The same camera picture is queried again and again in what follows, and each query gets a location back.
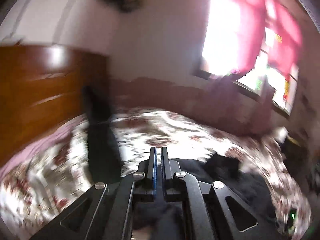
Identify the large black garment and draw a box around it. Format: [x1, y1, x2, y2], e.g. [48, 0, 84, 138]
[82, 86, 280, 239]

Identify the floral satin bedspread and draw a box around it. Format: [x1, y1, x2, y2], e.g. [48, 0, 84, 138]
[1, 108, 312, 239]

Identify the dark bedside table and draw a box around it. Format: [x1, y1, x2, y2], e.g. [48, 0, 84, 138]
[280, 135, 309, 180]

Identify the brown wooden headboard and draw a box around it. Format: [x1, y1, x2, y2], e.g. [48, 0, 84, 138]
[1, 46, 108, 165]

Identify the pink curtain right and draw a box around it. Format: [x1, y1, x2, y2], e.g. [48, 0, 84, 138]
[262, 0, 304, 116]

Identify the pink curtain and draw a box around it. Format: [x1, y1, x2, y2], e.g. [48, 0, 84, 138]
[204, 0, 268, 120]
[262, 0, 304, 116]

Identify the pink curtain left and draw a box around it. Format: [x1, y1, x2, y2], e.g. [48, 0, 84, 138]
[204, 0, 268, 120]

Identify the window with dark frame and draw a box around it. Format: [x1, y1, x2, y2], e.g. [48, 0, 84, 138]
[195, 0, 302, 115]

